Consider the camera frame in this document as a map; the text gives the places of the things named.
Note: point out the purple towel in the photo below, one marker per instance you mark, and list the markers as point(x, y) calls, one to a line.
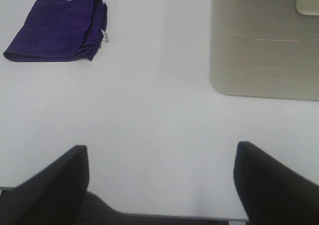
point(60, 31)

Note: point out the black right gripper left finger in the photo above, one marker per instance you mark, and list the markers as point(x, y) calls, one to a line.
point(53, 196)

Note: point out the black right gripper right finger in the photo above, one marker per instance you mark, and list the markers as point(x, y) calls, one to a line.
point(270, 192)

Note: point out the beige plastic basket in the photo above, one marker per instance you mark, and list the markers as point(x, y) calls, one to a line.
point(265, 48)

